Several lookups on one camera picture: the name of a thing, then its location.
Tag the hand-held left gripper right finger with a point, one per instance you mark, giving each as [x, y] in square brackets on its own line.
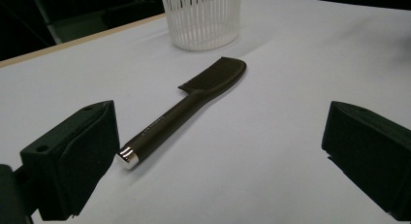
[371, 146]

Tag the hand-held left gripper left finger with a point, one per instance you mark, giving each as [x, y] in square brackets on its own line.
[74, 159]

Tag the dark brown comb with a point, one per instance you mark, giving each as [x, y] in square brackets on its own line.
[168, 123]

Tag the white slotted plastic basket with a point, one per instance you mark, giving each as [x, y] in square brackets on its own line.
[200, 30]

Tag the white table cover sheet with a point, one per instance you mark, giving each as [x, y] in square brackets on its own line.
[274, 127]

